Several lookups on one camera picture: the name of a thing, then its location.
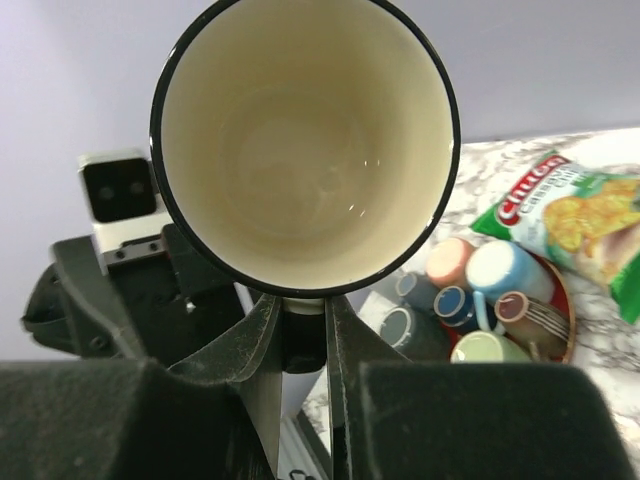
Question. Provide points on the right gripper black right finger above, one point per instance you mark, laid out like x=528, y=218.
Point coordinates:
x=395, y=419

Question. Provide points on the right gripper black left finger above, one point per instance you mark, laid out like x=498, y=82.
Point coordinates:
x=213, y=415

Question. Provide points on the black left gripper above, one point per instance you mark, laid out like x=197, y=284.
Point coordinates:
x=159, y=299

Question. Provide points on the light green mug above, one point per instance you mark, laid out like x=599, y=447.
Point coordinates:
x=487, y=347

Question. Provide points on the brown striped mug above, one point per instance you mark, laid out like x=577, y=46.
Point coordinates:
x=529, y=320

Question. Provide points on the cream mug with black rim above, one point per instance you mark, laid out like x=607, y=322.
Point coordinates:
x=308, y=148

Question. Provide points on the grey blue mug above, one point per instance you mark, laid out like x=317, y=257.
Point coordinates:
x=415, y=335

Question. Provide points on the dark blue mug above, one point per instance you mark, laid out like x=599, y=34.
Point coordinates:
x=465, y=311

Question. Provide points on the dark grey mug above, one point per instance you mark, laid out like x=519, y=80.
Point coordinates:
x=417, y=291

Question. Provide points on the pink upside-down mug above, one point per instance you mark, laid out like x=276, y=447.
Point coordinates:
x=446, y=263

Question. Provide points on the light blue white mug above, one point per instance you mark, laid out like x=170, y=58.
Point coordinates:
x=500, y=266

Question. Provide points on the red round tray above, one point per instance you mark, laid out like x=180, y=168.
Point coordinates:
x=506, y=314

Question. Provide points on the green chips bag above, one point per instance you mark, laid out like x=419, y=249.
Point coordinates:
x=583, y=220

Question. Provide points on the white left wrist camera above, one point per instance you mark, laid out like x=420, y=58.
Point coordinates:
x=126, y=210

